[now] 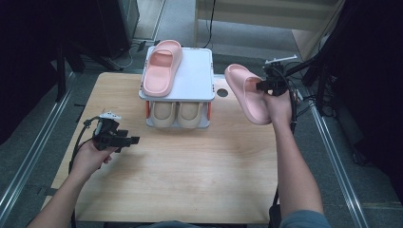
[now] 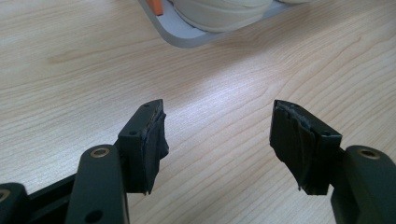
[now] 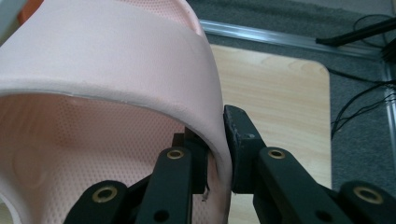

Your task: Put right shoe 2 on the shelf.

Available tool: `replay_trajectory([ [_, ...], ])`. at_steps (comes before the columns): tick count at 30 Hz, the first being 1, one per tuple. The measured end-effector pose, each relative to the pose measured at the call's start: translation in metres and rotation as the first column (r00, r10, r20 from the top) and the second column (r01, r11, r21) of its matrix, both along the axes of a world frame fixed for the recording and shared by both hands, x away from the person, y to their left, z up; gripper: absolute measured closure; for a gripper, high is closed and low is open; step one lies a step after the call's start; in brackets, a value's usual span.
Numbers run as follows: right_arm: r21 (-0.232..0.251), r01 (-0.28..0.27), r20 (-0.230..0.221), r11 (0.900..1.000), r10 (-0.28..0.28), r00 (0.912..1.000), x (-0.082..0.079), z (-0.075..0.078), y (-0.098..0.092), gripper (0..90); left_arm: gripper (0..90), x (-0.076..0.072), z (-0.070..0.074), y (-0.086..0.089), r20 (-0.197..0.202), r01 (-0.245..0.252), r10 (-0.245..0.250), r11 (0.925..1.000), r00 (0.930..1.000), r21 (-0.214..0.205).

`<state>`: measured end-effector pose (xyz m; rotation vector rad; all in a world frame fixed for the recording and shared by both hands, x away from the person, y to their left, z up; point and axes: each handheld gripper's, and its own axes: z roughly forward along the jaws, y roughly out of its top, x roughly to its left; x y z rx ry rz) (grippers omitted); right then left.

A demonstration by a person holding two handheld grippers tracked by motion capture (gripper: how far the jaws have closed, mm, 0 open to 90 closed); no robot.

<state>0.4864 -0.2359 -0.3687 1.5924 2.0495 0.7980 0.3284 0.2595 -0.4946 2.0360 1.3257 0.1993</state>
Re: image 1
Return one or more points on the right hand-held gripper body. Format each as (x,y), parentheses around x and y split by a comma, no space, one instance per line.
(275,80)

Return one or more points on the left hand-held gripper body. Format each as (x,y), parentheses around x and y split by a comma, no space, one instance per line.
(106,136)

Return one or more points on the pink slipper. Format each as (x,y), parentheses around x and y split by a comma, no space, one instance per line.
(250,104)
(158,76)

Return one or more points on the cream clog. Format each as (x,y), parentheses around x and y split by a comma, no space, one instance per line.
(190,115)
(163,115)

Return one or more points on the white shoe rack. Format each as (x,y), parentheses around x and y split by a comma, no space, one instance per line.
(196,76)

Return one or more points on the person's right hand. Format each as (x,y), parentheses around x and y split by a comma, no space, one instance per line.
(282,109)

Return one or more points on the person's left hand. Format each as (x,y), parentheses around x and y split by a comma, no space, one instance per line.
(88,161)

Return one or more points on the black tripod stand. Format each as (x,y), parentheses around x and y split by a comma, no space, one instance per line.
(304,66)

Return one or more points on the black round table grommet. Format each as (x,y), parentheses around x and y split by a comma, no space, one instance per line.
(222,92)

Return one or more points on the beige wooden cabinet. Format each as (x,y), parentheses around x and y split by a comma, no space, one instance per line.
(253,12)

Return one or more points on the black metal stand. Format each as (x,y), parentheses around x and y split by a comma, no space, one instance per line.
(61,79)

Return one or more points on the dark cabinet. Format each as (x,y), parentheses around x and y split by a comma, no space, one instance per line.
(126,19)

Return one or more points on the dark cloth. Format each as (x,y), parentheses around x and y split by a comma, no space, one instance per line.
(274,217)

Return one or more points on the person's grey-blue shirt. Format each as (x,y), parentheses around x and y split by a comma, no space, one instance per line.
(304,220)

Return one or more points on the metal floor rail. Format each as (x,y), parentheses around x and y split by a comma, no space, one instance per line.
(31,152)
(337,164)

